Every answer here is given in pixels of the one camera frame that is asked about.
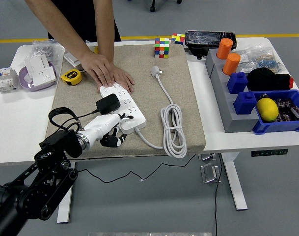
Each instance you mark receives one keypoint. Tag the person's left hand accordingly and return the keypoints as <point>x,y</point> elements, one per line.
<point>126,79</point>

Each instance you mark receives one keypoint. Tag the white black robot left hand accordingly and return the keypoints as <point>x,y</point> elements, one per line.
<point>100,125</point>

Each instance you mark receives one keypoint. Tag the person's right hand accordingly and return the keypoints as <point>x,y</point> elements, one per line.
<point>100,70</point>

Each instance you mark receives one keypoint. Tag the black power adapter plug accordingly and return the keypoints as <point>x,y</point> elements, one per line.
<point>107,104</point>

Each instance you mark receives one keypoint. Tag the white power strip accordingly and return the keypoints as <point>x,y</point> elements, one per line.
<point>132,103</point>

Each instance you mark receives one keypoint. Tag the person's right forearm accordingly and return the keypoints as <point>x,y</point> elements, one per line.
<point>59,24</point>

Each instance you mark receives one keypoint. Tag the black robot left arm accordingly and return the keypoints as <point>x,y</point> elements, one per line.
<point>36,182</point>

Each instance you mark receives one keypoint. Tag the person's left forearm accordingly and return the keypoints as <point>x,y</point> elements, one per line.
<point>106,29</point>

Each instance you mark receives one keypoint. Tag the yellow tape measure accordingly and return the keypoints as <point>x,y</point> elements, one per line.
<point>72,76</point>

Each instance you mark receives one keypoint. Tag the colourful puzzle cube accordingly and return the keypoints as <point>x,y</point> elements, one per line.
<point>178,39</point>
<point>161,49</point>

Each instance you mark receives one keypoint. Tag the beige fabric mat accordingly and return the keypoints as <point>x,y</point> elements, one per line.
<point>149,123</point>

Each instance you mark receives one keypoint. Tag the person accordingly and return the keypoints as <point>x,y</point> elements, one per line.
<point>79,17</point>

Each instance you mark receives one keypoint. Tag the white socket panel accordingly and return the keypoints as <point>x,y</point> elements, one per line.
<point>42,76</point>

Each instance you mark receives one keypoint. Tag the clear bag of metal parts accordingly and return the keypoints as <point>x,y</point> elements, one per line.
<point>42,49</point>

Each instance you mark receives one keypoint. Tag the white plastic panel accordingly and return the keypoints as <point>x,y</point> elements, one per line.
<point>37,62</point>

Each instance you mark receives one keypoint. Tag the purple bowl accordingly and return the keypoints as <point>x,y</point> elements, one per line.
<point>25,84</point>

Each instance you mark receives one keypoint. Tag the black wrapped box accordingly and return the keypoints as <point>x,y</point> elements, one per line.
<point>203,39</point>

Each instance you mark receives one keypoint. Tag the white table leg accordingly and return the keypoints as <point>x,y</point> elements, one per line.
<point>64,211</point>
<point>234,179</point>

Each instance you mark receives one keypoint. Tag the white circuit breaker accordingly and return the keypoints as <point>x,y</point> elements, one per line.
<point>3,81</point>

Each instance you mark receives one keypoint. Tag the grey peg base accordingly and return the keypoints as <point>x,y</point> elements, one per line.
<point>225,98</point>

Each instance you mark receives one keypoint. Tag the orange cylinder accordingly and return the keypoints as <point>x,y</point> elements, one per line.
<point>225,49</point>
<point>231,64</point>

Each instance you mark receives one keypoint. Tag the blue plastic block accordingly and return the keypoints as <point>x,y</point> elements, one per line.
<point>237,83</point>
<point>245,103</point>

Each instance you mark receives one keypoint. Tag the clear bag of white parts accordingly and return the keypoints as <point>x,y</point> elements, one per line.
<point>245,60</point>

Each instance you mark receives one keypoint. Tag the black fabric bundle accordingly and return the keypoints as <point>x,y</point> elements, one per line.
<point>267,79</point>

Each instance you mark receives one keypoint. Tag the clear bag of blue parts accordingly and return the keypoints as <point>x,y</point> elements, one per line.
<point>267,60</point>

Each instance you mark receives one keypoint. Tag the yellow lemon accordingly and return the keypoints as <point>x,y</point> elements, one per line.
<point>267,109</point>

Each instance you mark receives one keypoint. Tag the blue plastic bin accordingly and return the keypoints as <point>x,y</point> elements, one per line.
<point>279,127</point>

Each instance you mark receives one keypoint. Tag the black table control panel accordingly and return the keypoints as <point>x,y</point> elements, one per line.
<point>269,152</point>

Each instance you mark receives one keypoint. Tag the dark capacitor pile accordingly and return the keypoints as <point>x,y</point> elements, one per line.
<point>290,109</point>

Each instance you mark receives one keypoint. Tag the white wall switch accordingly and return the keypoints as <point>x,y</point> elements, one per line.
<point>71,57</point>

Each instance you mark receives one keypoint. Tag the small metal bracket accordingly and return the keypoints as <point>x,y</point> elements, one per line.
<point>207,157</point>

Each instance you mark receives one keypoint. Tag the large metal bracket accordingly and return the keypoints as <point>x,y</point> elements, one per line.
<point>209,172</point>

